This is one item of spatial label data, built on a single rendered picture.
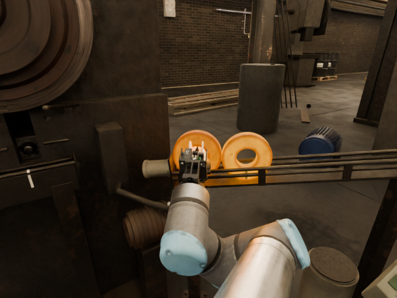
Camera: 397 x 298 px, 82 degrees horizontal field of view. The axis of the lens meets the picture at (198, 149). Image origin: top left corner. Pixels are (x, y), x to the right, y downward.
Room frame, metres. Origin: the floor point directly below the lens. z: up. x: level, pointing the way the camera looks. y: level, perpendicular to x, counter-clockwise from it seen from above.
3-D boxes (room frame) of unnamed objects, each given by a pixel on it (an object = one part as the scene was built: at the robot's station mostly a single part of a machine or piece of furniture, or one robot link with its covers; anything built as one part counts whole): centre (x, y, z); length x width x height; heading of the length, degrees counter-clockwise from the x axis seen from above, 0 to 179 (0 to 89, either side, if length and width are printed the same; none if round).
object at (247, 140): (0.65, -0.15, 0.72); 0.16 x 0.03 x 0.16; 85
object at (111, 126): (0.73, 0.30, 0.68); 0.11 x 0.08 x 0.24; 31
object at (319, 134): (2.11, -1.22, 0.17); 0.57 x 0.31 x 0.34; 141
